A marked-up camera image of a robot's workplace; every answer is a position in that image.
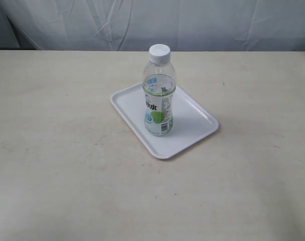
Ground clear plastic bottle white cap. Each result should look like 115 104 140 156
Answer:
142 44 176 136

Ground white rectangular plastic tray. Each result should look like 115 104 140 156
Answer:
110 83 219 160

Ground white wrinkled backdrop curtain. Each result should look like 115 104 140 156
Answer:
0 1 305 51

